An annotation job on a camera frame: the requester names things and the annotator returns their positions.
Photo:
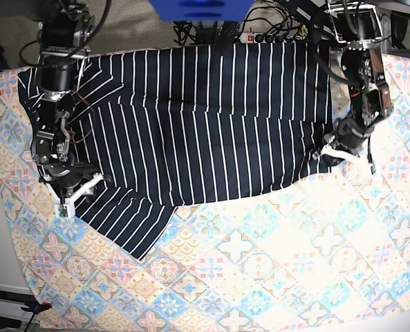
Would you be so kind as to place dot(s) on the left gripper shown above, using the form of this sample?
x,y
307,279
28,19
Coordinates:
x,y
347,135

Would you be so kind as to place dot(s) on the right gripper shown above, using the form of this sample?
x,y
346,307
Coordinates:
x,y
65,178

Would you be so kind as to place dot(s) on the navy white striped T-shirt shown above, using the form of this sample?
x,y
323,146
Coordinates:
x,y
180,126

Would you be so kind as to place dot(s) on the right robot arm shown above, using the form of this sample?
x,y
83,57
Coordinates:
x,y
64,32

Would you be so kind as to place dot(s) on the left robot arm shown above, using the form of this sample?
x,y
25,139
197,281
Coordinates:
x,y
357,30

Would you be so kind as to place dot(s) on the patterned pastel tablecloth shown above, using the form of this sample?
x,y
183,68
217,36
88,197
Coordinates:
x,y
331,253

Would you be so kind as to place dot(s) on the orange black clamp lower left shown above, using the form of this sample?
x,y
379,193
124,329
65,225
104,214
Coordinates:
x,y
35,308

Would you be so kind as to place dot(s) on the white labelled power strip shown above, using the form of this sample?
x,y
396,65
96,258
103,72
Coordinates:
x,y
263,38

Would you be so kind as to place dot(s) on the black remote control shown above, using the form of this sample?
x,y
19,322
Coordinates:
x,y
228,33

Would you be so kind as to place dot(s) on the blue box overhead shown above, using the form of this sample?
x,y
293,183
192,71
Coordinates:
x,y
202,10

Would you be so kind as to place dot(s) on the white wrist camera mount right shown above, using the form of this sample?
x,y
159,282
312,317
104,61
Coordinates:
x,y
65,203

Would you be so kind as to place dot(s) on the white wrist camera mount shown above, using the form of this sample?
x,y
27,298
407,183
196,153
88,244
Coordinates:
x,y
366,166
65,203

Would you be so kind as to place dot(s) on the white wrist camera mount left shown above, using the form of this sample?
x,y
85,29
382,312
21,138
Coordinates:
x,y
366,166

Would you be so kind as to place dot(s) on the white rail lower left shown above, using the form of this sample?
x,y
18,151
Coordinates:
x,y
12,299

